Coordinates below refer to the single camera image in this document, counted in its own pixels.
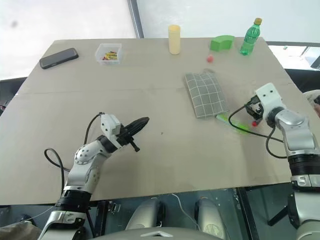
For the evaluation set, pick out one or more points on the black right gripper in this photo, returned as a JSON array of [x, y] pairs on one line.
[[253, 108]]

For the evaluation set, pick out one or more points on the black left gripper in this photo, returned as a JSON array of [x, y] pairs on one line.
[[125, 138]]

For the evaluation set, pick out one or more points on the small red object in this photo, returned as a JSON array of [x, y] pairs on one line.
[[255, 123]]

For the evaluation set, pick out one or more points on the grey checked cloth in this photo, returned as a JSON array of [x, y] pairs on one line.
[[207, 95]]

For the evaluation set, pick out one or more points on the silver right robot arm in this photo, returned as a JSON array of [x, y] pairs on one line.
[[297, 140]]

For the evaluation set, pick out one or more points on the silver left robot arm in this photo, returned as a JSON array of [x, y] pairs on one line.
[[85, 170]]

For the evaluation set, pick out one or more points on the white rounded chair back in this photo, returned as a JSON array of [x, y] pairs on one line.
[[310, 96]]

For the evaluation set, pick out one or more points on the small red ball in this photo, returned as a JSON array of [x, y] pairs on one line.
[[210, 59]]

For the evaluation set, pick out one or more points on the green plastic bottle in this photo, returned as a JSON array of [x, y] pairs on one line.
[[248, 41]]

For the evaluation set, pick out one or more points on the green curved block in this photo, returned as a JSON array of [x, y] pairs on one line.
[[220, 44]]

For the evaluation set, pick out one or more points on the colourful clips pile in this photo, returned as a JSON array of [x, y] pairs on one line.
[[109, 56]]

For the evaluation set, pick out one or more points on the clear plastic box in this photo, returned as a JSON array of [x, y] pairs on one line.
[[99, 58]]

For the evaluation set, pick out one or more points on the metal table latch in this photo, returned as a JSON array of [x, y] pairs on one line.
[[115, 207]]

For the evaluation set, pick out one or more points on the silver rounded robot leg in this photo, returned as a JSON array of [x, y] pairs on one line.
[[210, 217], [145, 215]]

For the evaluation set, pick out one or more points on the pale yellow cylinder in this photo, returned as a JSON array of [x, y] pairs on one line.
[[174, 40]]

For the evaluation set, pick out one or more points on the black smartphone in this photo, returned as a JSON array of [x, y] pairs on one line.
[[58, 58]]

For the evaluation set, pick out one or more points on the grey robot torso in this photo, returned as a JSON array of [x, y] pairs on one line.
[[155, 234]]

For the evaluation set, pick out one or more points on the brown crumpled cloth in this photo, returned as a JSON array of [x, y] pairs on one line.
[[20, 231]]

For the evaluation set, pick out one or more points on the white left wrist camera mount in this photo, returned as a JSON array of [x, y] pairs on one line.
[[110, 127]]

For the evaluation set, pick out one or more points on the black table frame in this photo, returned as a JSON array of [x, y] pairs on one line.
[[277, 215]]

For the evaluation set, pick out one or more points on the dark window frame post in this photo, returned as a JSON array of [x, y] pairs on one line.
[[136, 18]]

